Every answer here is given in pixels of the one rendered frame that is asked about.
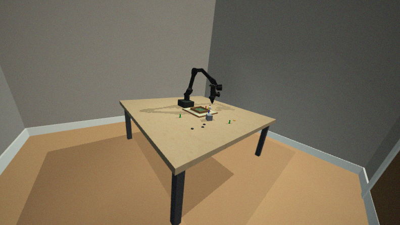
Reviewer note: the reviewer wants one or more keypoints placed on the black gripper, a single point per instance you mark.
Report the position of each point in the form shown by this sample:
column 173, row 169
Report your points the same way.
column 212, row 97

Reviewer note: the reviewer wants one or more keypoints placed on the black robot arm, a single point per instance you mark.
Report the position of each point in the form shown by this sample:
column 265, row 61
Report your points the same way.
column 212, row 81

